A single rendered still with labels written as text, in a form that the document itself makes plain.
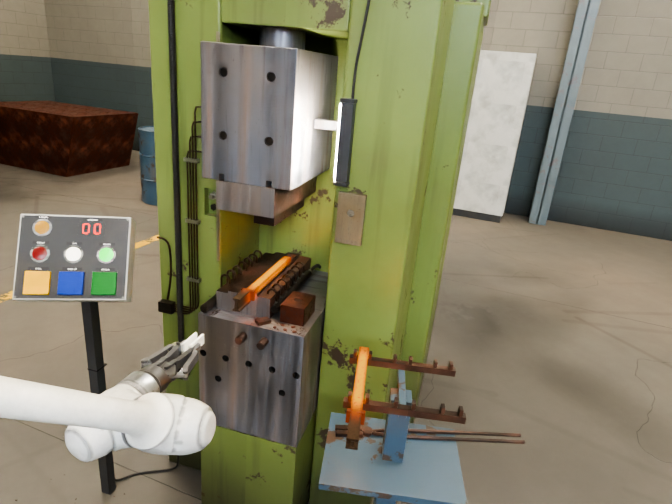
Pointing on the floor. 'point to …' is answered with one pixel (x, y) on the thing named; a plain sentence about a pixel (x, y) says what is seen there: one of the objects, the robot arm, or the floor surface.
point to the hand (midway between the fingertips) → (193, 343)
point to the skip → (65, 137)
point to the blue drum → (147, 164)
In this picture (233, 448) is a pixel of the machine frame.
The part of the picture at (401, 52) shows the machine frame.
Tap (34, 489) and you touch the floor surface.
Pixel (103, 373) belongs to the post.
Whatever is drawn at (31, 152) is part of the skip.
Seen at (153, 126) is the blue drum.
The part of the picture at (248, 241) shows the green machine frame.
